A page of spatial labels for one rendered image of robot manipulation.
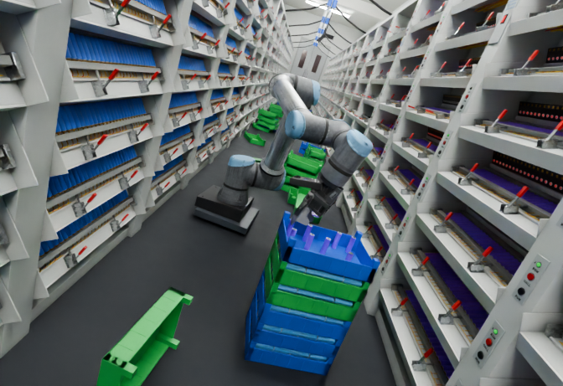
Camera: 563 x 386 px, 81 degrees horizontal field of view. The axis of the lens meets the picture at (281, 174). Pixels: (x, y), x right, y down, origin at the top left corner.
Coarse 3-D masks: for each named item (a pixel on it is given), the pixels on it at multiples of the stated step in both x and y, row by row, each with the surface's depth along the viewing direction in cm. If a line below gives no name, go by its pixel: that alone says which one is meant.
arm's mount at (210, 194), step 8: (208, 192) 202; (216, 192) 206; (200, 200) 190; (208, 200) 190; (216, 200) 192; (208, 208) 191; (216, 208) 190; (224, 208) 189; (232, 208) 189; (240, 208) 190; (248, 208) 208; (224, 216) 191; (232, 216) 190; (240, 216) 189
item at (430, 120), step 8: (408, 104) 198; (416, 104) 198; (424, 104) 197; (432, 104) 197; (408, 112) 195; (416, 112) 187; (416, 120) 181; (424, 120) 170; (432, 120) 159; (440, 120) 152; (448, 120) 151; (440, 128) 150
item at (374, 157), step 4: (376, 144) 275; (380, 144) 275; (376, 148) 267; (380, 148) 267; (384, 148) 266; (372, 152) 262; (376, 152) 252; (380, 152) 252; (368, 156) 251; (372, 156) 251; (376, 156) 234; (380, 156) 239; (368, 160) 246; (372, 160) 235; (376, 160) 218; (372, 164) 231; (376, 164) 219; (372, 168) 232
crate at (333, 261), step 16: (288, 240) 100; (320, 240) 121; (288, 256) 100; (304, 256) 100; (320, 256) 101; (336, 256) 114; (368, 256) 111; (336, 272) 103; (352, 272) 103; (368, 272) 104
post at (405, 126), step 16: (448, 16) 184; (464, 16) 184; (480, 16) 183; (448, 32) 186; (464, 32) 186; (432, 48) 190; (432, 64) 191; (448, 64) 191; (416, 80) 198; (416, 96) 197; (432, 96) 196; (400, 112) 207; (400, 128) 202; (416, 128) 202; (384, 160) 208; (400, 160) 208; (368, 208) 218; (352, 224) 229
